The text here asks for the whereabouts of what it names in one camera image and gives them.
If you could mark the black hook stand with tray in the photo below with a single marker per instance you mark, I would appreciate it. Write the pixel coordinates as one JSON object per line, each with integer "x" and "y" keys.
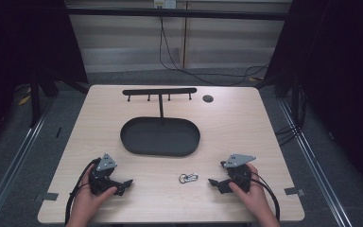
{"x": 160, "y": 137}

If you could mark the black horizontal bar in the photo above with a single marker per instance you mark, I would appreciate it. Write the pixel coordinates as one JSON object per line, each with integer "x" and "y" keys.
{"x": 176, "y": 13}

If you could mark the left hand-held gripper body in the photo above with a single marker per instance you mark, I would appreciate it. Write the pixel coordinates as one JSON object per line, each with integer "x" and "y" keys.
{"x": 102, "y": 179}

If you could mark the black curtain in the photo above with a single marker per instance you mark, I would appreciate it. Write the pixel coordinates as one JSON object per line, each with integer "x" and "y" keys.
{"x": 337, "y": 63}
{"x": 22, "y": 41}

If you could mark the black metal stand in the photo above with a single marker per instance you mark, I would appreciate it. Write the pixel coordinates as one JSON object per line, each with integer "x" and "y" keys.
{"x": 295, "y": 101}
{"x": 34, "y": 101}

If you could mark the small black floor piece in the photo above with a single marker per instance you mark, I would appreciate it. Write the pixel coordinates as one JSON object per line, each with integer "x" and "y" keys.
{"x": 58, "y": 132}

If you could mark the grey tape strip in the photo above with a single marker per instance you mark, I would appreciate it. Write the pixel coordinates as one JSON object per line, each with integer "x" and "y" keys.
{"x": 294, "y": 191}
{"x": 46, "y": 196}

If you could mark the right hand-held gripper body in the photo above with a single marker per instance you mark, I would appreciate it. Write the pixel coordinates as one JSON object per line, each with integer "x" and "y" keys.
{"x": 240, "y": 176}

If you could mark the person's right hand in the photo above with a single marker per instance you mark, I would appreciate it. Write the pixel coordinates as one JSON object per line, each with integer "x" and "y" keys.
{"x": 252, "y": 197}

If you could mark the yellow floor tape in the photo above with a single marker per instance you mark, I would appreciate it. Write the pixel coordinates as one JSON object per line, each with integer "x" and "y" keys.
{"x": 24, "y": 99}

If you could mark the person's left hand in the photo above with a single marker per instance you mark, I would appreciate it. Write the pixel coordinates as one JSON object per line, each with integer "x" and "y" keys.
{"x": 86, "y": 201}

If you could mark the metal floor rail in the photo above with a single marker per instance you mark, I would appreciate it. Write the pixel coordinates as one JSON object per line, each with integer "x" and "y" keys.
{"x": 9, "y": 170}
{"x": 315, "y": 164}

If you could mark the white wall socket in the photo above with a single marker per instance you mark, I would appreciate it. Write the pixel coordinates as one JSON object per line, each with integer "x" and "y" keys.
{"x": 164, "y": 3}

